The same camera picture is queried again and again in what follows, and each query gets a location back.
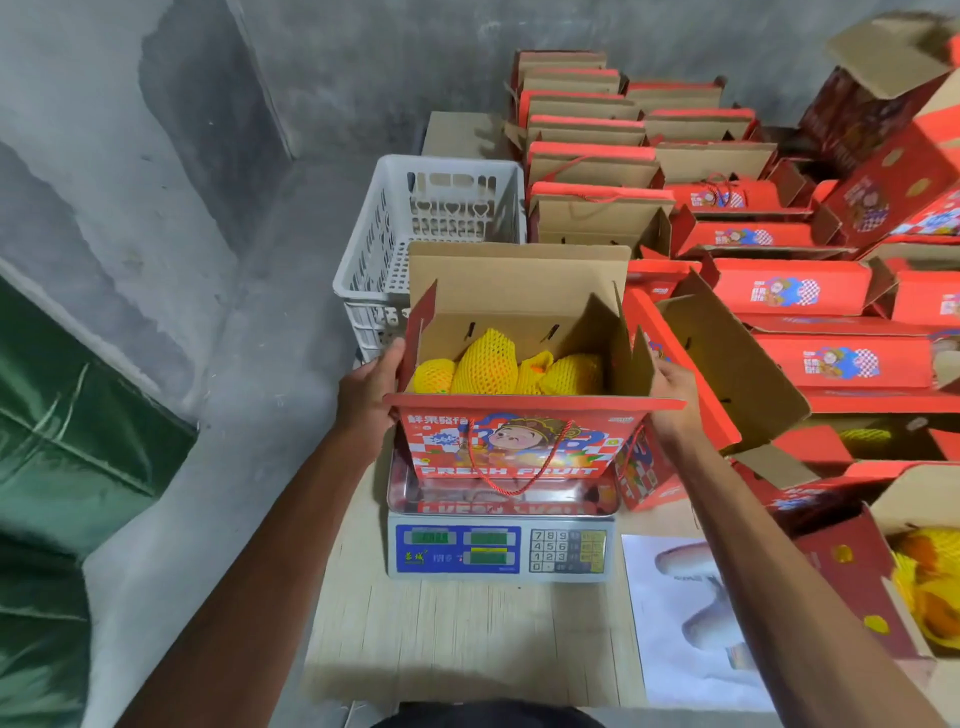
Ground person's left hand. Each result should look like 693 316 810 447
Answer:
333 337 408 464

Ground person's right hand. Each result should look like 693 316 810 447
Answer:
648 359 708 456

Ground red fruit gift carton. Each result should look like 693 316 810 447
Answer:
383 240 687 498

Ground person's left forearm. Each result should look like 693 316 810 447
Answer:
116 429 381 728

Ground person's right forearm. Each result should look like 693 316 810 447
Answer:
666 438 948 728

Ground yellow fruit in foam net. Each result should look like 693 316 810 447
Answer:
838 427 895 453
540 353 606 397
450 327 519 396
410 358 457 396
891 528 960 651

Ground white plastic crate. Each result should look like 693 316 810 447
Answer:
333 154 527 366

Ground orange fruit in foam net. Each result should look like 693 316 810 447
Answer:
515 350 555 396

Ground rows of red cardboard boxes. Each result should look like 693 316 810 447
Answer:
504 10 960 706

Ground digital weighing scale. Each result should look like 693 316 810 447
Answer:
385 448 622 584

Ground flat brown cardboard sheet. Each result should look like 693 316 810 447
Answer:
421 111 520 160

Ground white printed paper sheet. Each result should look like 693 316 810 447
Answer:
621 533 778 714

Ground green tarpaulin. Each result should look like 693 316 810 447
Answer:
0 276 199 728

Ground person's black shirt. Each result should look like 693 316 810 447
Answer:
373 700 606 728

